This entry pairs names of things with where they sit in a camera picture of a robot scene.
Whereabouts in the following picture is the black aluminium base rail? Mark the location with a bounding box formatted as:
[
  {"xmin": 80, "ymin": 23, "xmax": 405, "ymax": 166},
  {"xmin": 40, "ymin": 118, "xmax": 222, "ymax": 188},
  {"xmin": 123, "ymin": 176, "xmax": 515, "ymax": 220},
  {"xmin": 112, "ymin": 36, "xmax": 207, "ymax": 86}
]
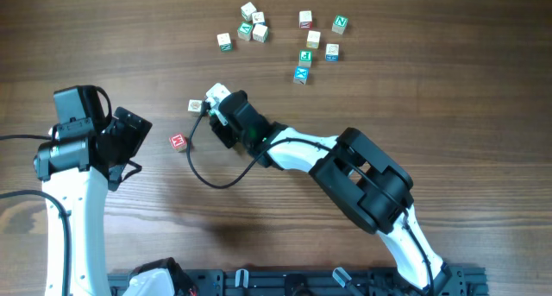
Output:
[{"xmin": 104, "ymin": 266, "xmax": 490, "ymax": 296}]

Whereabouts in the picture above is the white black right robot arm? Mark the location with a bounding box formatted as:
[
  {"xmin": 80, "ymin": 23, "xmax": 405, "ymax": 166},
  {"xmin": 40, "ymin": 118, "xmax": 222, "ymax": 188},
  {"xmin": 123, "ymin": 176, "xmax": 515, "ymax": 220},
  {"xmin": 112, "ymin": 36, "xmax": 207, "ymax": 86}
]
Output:
[{"xmin": 206, "ymin": 85, "xmax": 447, "ymax": 295}]

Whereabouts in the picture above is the shell picture blue D block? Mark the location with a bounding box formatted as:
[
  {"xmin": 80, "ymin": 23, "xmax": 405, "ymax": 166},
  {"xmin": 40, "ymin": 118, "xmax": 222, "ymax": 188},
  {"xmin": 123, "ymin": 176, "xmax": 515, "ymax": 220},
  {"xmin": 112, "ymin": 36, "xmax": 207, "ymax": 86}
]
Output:
[{"xmin": 188, "ymin": 99, "xmax": 206, "ymax": 117}]

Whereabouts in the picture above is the green A wooden block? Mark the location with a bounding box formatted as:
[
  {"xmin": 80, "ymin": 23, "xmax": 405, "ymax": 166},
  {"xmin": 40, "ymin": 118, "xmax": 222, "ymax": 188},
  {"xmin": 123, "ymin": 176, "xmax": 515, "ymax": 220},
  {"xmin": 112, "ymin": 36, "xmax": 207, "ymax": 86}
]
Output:
[{"xmin": 237, "ymin": 22, "xmax": 254, "ymax": 41}]

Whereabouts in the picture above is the green N block left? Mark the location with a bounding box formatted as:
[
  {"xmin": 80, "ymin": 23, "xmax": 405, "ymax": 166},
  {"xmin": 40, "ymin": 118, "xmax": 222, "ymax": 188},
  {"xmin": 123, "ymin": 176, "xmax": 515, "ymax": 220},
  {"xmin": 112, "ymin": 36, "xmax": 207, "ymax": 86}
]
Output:
[{"xmin": 216, "ymin": 33, "xmax": 233, "ymax": 52}]

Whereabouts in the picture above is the white picture block blue side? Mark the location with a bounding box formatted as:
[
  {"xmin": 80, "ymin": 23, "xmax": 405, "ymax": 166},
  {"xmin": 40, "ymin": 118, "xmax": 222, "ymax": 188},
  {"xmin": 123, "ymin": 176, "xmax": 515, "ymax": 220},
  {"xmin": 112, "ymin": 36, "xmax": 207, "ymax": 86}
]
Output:
[{"xmin": 252, "ymin": 11, "xmax": 266, "ymax": 25}]

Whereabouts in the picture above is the green n block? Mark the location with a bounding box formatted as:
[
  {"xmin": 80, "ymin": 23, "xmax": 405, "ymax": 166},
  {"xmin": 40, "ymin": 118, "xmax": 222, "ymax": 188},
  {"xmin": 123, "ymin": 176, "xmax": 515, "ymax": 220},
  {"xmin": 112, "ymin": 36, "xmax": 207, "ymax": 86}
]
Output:
[
  {"xmin": 332, "ymin": 15, "xmax": 348, "ymax": 35},
  {"xmin": 216, "ymin": 33, "xmax": 233, "ymax": 52}
]

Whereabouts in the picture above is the red M wooden block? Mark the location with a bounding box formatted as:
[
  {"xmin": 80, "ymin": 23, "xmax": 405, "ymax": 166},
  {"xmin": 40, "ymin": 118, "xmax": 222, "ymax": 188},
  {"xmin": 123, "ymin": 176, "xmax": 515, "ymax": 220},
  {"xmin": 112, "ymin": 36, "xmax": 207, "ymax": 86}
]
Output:
[{"xmin": 169, "ymin": 133, "xmax": 190, "ymax": 153}]

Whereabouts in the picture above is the green N block right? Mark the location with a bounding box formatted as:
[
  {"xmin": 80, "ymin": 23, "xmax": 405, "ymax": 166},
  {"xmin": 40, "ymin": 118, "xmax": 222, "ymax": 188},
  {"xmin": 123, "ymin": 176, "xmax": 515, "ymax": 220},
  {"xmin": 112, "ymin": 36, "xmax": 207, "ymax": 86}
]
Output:
[{"xmin": 332, "ymin": 15, "xmax": 348, "ymax": 35}]

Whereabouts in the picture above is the white block red side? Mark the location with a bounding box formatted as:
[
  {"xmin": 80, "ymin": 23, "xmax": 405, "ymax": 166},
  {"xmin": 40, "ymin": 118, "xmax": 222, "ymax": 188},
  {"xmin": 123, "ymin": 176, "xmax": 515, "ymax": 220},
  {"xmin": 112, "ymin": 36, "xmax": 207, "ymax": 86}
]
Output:
[{"xmin": 298, "ymin": 10, "xmax": 313, "ymax": 28}]

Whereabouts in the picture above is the blue X wooden block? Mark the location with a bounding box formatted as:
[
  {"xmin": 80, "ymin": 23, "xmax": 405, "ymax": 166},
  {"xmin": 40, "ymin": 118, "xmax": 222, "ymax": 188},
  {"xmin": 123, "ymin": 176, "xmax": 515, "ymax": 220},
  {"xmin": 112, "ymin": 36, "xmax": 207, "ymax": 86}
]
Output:
[{"xmin": 293, "ymin": 66, "xmax": 310, "ymax": 85}]

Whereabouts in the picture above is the white block yellow side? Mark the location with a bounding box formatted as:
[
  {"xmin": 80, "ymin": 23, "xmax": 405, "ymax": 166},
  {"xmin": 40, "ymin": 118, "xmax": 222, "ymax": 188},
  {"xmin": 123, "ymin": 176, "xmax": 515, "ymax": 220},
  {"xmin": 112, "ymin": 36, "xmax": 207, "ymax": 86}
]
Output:
[{"xmin": 306, "ymin": 30, "xmax": 321, "ymax": 49}]

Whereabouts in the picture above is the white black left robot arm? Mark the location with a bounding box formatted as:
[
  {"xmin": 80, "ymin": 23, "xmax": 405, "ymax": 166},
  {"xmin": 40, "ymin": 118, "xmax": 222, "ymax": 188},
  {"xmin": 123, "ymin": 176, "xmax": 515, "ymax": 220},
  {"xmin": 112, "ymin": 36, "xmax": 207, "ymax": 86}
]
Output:
[{"xmin": 34, "ymin": 85, "xmax": 152, "ymax": 295}]

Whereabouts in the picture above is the white block green side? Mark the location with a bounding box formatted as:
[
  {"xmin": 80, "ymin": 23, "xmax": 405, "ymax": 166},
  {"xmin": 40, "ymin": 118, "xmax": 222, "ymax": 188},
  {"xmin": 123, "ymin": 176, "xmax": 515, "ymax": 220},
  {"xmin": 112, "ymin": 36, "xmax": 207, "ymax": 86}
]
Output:
[{"xmin": 252, "ymin": 24, "xmax": 268, "ymax": 42}]

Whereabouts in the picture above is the green F wooden block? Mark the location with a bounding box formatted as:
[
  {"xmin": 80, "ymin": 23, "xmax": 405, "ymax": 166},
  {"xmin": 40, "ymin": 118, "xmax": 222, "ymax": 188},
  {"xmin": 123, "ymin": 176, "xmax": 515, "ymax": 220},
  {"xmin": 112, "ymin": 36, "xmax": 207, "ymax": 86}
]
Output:
[{"xmin": 298, "ymin": 50, "xmax": 313, "ymax": 67}]

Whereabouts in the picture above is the white block top left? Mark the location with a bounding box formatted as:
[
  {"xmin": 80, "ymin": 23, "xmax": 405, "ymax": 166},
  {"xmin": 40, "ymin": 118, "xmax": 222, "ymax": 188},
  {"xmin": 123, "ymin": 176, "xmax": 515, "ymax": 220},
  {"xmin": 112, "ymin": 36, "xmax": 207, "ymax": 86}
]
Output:
[{"xmin": 241, "ymin": 2, "xmax": 257, "ymax": 22}]

